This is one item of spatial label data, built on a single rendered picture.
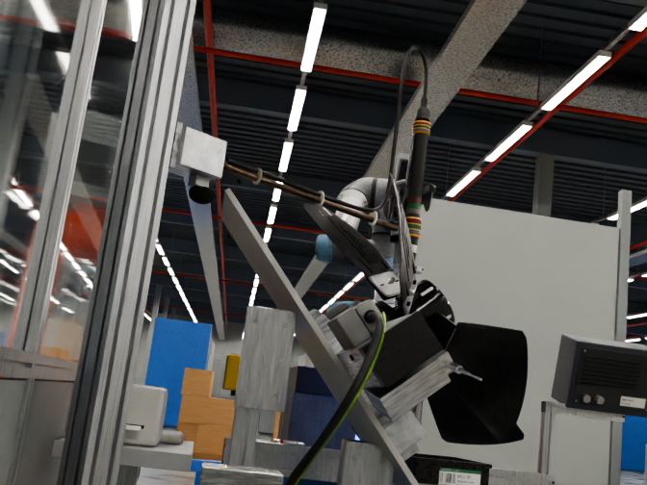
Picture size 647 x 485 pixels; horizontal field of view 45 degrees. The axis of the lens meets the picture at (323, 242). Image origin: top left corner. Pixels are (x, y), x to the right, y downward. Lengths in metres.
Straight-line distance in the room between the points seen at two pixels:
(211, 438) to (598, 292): 7.70
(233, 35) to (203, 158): 9.04
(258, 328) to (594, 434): 2.65
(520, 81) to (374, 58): 1.98
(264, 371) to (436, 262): 2.27
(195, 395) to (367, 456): 9.42
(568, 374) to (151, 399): 1.24
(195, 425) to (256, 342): 9.46
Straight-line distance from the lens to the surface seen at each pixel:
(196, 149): 1.42
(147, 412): 1.51
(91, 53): 1.44
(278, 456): 2.11
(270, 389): 1.57
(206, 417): 10.97
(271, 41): 10.43
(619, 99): 11.41
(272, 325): 1.58
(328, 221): 1.79
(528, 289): 3.89
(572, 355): 2.31
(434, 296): 1.68
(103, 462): 1.32
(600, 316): 4.04
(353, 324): 1.36
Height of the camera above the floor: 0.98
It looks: 12 degrees up
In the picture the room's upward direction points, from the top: 7 degrees clockwise
